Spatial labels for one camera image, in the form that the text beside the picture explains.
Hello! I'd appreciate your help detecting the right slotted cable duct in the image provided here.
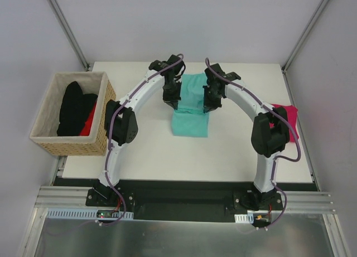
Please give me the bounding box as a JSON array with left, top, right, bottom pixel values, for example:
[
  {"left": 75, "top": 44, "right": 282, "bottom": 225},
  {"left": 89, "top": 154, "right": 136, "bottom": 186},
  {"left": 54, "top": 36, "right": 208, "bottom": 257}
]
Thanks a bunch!
[{"left": 234, "top": 212, "right": 254, "bottom": 224}]

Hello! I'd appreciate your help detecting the black t shirt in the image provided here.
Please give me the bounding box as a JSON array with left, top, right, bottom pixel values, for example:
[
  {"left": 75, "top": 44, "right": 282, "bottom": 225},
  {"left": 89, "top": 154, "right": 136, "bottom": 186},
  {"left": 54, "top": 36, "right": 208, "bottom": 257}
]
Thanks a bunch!
[{"left": 57, "top": 81, "right": 98, "bottom": 137}]

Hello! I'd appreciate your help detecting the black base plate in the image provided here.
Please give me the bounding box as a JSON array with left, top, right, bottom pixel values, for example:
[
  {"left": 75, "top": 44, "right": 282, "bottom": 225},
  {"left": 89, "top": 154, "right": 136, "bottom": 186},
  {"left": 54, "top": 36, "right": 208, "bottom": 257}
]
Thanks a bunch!
[{"left": 85, "top": 180, "right": 283, "bottom": 222}]

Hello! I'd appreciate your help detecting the teal t shirt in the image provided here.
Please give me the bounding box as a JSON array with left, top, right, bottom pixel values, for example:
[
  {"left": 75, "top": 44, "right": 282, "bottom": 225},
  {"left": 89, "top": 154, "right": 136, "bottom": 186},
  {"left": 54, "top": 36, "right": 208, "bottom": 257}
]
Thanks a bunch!
[{"left": 171, "top": 73, "right": 209, "bottom": 138}]

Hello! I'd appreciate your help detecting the wicker laundry basket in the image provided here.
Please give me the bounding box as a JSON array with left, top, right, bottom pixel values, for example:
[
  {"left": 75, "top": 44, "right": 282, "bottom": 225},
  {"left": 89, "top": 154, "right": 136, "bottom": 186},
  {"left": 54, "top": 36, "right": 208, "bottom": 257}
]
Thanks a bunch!
[{"left": 30, "top": 71, "right": 116, "bottom": 156}]

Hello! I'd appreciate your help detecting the red t shirt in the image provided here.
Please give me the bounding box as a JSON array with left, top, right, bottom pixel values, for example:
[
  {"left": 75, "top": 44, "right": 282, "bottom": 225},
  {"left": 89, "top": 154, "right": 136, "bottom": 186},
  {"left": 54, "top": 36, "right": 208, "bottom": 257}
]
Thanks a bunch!
[{"left": 79, "top": 102, "right": 97, "bottom": 136}]

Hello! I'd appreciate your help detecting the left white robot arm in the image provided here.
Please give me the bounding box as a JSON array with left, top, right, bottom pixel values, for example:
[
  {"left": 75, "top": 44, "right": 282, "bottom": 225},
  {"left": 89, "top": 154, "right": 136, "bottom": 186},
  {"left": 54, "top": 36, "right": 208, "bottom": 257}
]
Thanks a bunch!
[{"left": 98, "top": 54, "right": 186, "bottom": 206}]

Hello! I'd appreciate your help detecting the slotted cable duct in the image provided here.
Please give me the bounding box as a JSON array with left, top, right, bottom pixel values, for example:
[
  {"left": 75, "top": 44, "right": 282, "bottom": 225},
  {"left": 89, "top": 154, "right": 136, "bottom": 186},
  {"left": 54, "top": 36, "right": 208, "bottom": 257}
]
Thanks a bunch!
[
  {"left": 47, "top": 208, "right": 134, "bottom": 221},
  {"left": 234, "top": 212, "right": 254, "bottom": 224}
]

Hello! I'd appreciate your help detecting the left slotted cable duct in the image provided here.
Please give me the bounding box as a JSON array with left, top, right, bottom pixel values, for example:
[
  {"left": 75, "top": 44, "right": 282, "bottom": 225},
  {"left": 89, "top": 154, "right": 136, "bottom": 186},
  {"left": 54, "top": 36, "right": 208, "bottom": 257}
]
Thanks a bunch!
[{"left": 47, "top": 208, "right": 134, "bottom": 221}]

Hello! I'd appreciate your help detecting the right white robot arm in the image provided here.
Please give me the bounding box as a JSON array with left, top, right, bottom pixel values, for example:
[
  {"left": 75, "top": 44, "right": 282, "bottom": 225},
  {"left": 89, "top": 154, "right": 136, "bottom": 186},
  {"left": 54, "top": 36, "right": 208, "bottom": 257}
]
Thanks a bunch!
[{"left": 203, "top": 59, "right": 290, "bottom": 211}]

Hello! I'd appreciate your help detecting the folded pink t shirt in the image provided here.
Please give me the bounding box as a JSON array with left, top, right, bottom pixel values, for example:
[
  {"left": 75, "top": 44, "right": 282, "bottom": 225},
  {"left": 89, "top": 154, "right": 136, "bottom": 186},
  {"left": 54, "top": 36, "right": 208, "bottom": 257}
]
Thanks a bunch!
[{"left": 272, "top": 104, "right": 299, "bottom": 143}]

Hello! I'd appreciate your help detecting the aluminium rail frame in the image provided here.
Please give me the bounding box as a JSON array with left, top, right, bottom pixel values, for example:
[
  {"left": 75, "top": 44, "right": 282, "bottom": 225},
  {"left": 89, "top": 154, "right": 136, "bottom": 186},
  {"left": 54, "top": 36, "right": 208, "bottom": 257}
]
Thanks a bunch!
[{"left": 35, "top": 153, "right": 335, "bottom": 213}]

